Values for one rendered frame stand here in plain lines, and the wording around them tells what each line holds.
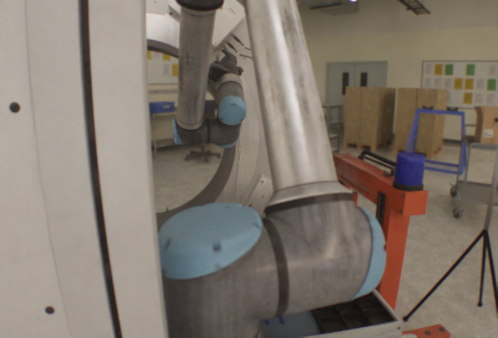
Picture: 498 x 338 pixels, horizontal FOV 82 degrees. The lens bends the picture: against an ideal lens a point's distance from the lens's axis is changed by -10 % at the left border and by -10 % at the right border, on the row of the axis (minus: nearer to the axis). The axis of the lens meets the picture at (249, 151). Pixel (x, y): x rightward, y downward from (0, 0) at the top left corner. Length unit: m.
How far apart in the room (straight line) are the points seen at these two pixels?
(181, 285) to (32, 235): 0.21
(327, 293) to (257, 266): 0.12
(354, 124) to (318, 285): 7.19
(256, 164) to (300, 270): 0.98
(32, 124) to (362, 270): 0.44
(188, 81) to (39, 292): 0.70
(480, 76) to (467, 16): 1.57
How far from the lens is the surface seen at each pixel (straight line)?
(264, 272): 0.44
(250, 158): 1.38
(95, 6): 0.25
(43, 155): 0.26
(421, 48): 9.85
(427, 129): 7.11
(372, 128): 7.45
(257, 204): 1.44
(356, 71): 10.34
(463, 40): 9.69
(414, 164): 1.38
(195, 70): 0.87
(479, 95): 9.53
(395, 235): 1.55
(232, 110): 1.02
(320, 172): 0.51
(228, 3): 1.26
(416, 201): 1.43
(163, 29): 1.36
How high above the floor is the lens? 1.37
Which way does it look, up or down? 11 degrees down
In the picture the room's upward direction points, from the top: straight up
